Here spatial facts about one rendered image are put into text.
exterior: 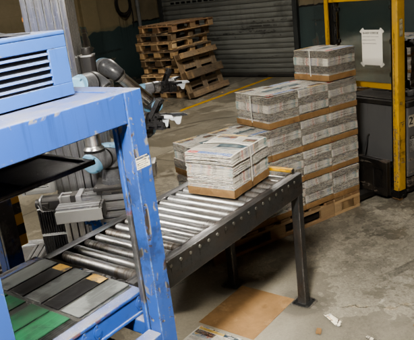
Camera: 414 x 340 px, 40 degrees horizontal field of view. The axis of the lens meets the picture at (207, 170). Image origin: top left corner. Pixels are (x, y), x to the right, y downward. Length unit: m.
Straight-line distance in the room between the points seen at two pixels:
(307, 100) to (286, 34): 7.10
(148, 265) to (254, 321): 1.50
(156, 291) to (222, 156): 1.02
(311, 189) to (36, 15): 2.31
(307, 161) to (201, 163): 1.54
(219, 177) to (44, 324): 1.22
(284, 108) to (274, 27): 7.41
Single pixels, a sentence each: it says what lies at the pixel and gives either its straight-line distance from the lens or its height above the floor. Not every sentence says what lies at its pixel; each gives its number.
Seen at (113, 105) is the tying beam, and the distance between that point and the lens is 1.73.
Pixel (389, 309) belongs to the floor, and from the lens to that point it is 3.44.
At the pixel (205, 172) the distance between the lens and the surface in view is 2.90.
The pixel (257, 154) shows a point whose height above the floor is 0.96.
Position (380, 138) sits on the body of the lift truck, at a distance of 5.03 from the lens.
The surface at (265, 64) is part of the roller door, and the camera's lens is 11.59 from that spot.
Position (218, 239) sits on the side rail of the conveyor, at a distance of 2.57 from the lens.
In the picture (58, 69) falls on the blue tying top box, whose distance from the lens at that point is 1.83.
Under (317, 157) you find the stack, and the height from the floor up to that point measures 0.52.
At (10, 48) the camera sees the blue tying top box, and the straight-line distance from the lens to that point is 1.73.
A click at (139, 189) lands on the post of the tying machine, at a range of 1.84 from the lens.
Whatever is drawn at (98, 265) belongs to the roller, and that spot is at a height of 0.79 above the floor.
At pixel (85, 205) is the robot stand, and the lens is 3.28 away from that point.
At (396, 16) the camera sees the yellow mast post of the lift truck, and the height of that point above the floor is 1.47.
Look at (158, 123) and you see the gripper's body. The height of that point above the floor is 1.20.
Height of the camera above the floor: 1.82
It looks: 18 degrees down
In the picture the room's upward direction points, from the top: 7 degrees counter-clockwise
